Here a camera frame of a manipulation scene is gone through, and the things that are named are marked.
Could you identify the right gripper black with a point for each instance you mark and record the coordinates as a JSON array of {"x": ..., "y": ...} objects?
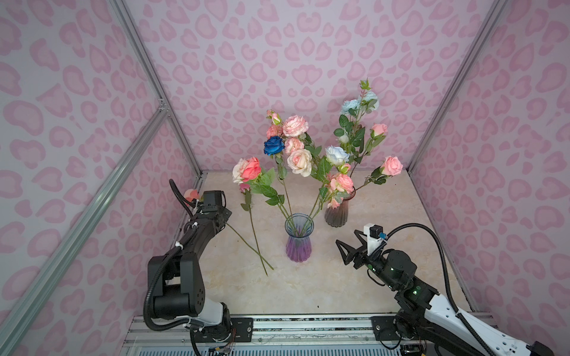
[{"x": 361, "y": 255}]

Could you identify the pink grey glass vase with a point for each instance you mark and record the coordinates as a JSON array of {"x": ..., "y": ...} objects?
[{"x": 337, "y": 217}]

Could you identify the blue purple glass vase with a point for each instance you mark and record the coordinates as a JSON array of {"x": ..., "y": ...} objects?
[{"x": 299, "y": 228}]

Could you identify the pink peach rose spray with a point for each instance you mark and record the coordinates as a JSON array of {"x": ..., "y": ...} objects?
[{"x": 336, "y": 187}]

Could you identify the pink white peony spray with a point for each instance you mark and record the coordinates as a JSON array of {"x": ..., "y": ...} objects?
[{"x": 299, "y": 147}]

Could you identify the pale blue flower spray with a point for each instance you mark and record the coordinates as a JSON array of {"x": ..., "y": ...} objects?
[{"x": 352, "y": 134}]

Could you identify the dark blue small flower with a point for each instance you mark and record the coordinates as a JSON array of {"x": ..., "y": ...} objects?
[{"x": 274, "y": 147}]

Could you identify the red pink rose stem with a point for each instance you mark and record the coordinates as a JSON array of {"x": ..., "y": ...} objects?
[{"x": 261, "y": 182}]

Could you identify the cream rose single stem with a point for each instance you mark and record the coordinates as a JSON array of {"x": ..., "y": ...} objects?
[{"x": 237, "y": 171}]

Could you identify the pink peach rose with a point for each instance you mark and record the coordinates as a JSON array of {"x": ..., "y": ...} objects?
[{"x": 192, "y": 198}]

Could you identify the white blue artificial rose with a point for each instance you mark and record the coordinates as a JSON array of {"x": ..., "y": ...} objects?
[{"x": 334, "y": 155}]

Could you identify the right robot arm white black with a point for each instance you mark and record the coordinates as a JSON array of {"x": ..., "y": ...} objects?
[{"x": 425, "y": 313}]

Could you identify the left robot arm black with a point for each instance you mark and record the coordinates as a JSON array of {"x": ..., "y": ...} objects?
[{"x": 176, "y": 294}]

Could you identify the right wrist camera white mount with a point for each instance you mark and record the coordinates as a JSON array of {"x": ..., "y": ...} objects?
[{"x": 375, "y": 237}]

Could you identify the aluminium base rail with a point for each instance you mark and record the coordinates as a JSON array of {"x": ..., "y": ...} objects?
[{"x": 291, "y": 334}]

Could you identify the aluminium corner frame post right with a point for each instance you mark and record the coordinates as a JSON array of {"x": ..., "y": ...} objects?
[{"x": 483, "y": 36}]

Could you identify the aluminium corner frame post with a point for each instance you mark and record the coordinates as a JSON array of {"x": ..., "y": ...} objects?
[
  {"x": 483, "y": 36},
  {"x": 127, "y": 22}
]

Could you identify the aluminium corner frame post left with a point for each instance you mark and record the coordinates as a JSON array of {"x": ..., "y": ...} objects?
[{"x": 127, "y": 22}]

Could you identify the aluminium diagonal frame bar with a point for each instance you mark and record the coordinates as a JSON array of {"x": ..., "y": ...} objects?
[{"x": 25, "y": 312}]

